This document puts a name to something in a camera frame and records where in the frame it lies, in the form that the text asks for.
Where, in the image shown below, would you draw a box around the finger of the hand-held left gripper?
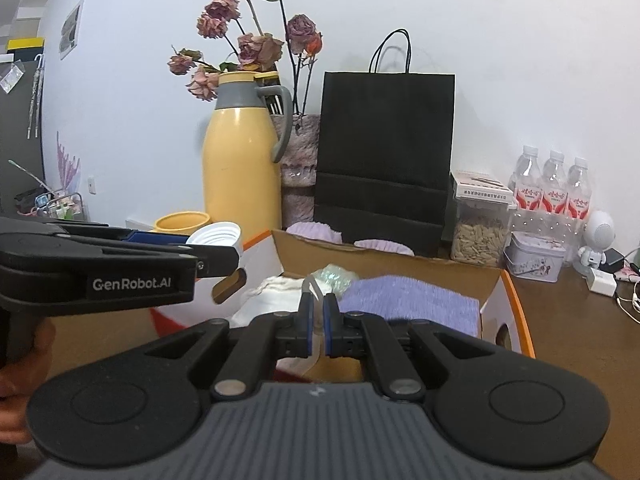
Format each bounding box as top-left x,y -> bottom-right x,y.
30,219 -> 197,250
97,241 -> 241,279

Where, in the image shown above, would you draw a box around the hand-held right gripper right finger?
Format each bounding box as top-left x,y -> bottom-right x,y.
324,294 -> 493,402

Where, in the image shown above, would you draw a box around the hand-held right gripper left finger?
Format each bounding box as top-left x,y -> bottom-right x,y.
144,291 -> 318,402

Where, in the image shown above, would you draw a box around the white ribbed plastic cup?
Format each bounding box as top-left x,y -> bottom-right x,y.
186,221 -> 244,261

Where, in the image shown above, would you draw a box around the clear plastic piece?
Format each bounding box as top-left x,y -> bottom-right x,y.
280,274 -> 332,377

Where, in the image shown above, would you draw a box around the white cloth pouch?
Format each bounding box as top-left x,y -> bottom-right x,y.
232,275 -> 311,327

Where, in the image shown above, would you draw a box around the cardboard box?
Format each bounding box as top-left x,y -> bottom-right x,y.
150,229 -> 536,382

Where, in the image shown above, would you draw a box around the purple knitted cloth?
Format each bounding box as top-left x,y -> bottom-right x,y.
339,275 -> 481,335

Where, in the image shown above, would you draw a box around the person's left hand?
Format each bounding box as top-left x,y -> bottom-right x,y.
0,319 -> 57,446

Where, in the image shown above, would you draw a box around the yellow mug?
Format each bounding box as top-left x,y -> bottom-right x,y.
154,211 -> 212,237

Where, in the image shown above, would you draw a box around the iridescent wrapped ball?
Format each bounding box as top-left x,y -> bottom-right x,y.
320,264 -> 361,294

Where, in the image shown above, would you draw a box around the yellow thermos jug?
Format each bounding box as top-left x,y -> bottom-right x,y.
201,71 -> 293,233

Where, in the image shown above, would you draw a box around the fuzzy grey vase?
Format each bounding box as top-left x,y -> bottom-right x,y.
270,114 -> 321,231

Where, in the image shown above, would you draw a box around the dark cabinet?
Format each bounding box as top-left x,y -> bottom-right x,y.
0,35 -> 48,216

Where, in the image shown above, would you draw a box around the clear jar of seeds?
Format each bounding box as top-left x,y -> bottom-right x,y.
450,204 -> 511,267

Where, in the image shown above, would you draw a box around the black paper bag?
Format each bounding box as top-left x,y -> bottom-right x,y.
313,29 -> 456,258

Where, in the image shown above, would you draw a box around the white flat carton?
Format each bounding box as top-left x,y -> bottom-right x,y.
450,170 -> 518,209

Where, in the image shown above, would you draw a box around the printed metal tin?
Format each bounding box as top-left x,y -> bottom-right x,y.
502,232 -> 567,279

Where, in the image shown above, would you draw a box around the dried pink flower bouquet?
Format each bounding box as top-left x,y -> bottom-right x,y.
167,0 -> 323,117

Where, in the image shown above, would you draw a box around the clear water bottle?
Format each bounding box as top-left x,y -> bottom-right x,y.
509,145 -> 544,241
565,156 -> 596,261
540,150 -> 569,251

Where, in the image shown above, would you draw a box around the white charger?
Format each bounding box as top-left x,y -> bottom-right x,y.
589,266 -> 618,297

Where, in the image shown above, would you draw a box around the white robot toy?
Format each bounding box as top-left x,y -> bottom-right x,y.
577,210 -> 617,276

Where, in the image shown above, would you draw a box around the wire rack with items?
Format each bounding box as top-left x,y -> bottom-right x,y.
9,160 -> 87,224

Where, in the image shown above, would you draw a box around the purple wall decal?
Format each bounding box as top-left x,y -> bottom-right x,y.
55,132 -> 81,196

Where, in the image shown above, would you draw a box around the wall picture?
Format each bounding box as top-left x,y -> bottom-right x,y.
59,0 -> 85,60

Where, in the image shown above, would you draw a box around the white cables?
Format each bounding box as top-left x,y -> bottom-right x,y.
617,247 -> 640,326

